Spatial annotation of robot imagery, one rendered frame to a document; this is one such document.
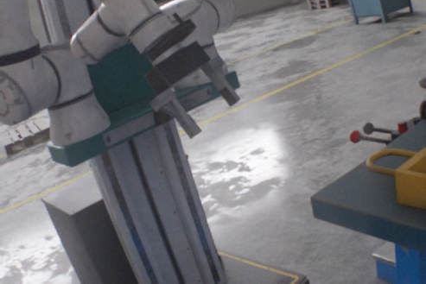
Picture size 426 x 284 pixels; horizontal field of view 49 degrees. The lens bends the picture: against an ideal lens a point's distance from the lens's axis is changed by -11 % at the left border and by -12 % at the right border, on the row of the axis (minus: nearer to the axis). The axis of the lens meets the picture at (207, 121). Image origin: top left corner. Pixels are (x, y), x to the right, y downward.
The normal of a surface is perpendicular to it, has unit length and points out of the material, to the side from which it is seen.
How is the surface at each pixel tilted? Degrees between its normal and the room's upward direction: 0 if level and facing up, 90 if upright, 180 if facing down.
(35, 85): 99
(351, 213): 90
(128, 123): 90
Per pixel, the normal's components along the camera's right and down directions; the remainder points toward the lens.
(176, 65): 0.54, -0.37
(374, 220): -0.82, 0.36
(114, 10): -0.42, 0.36
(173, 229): 0.62, 0.04
